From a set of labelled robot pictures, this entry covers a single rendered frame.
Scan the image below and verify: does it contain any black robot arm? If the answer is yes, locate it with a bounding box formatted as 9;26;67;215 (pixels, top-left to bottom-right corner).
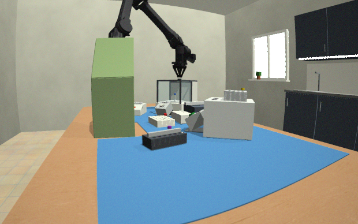
109;0;196;63

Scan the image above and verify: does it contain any white block with rows of round holes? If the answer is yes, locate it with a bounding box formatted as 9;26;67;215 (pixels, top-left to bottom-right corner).
135;102;147;116

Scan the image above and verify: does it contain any blue bench mat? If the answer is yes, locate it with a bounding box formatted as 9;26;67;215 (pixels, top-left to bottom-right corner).
97;126;349;224

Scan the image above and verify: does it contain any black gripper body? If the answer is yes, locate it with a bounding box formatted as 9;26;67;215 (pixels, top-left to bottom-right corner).
171;54;187;66

